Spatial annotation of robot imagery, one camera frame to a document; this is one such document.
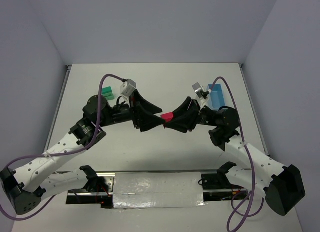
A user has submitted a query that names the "blue plastic box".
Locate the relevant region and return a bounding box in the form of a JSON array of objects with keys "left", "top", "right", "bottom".
[{"left": 208, "top": 84, "right": 226, "bottom": 110}]

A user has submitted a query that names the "red triangular wood block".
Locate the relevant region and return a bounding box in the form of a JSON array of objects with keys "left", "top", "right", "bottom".
[{"left": 160, "top": 112, "right": 174, "bottom": 128}]

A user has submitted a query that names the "light green rectangular block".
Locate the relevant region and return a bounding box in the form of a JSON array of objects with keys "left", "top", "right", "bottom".
[{"left": 102, "top": 90, "right": 115, "bottom": 101}]

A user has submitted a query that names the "dark green rectangular block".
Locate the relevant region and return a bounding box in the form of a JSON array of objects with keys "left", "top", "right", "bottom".
[{"left": 101, "top": 86, "right": 113, "bottom": 94}]

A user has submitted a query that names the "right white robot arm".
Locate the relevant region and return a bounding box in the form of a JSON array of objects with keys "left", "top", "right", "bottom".
[{"left": 162, "top": 97, "right": 306, "bottom": 216}]

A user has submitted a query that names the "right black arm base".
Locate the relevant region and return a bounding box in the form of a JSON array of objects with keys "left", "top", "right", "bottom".
[{"left": 198, "top": 172, "right": 248, "bottom": 202}]

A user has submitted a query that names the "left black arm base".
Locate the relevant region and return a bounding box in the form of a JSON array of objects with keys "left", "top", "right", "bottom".
[{"left": 65, "top": 174, "right": 115, "bottom": 209}]

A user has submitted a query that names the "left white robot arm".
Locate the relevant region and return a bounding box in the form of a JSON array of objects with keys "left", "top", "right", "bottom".
[{"left": 0, "top": 89, "right": 165, "bottom": 216}]

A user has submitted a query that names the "silver tape patch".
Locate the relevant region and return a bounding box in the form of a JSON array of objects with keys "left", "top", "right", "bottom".
[{"left": 113, "top": 172, "right": 205, "bottom": 209}]

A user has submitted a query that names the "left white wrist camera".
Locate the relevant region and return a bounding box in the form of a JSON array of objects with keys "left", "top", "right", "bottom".
[{"left": 120, "top": 79, "right": 137, "bottom": 97}]

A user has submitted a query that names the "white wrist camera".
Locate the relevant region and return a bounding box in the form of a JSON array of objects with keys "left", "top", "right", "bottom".
[
  {"left": 120, "top": 79, "right": 137, "bottom": 97},
  {"left": 192, "top": 82, "right": 212, "bottom": 107}
]

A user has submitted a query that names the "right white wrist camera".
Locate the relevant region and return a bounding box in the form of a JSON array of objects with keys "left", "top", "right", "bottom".
[{"left": 192, "top": 82, "right": 212, "bottom": 107}]

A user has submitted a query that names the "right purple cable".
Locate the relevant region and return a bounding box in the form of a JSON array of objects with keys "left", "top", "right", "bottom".
[{"left": 212, "top": 76, "right": 265, "bottom": 231}]

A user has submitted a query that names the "purple cable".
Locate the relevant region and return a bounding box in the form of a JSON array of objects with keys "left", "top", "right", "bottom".
[
  {"left": 212, "top": 76, "right": 265, "bottom": 231},
  {"left": 0, "top": 74, "right": 128, "bottom": 221}
]

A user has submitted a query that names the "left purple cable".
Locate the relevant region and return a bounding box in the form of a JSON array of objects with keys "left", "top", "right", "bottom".
[{"left": 0, "top": 74, "right": 128, "bottom": 221}]

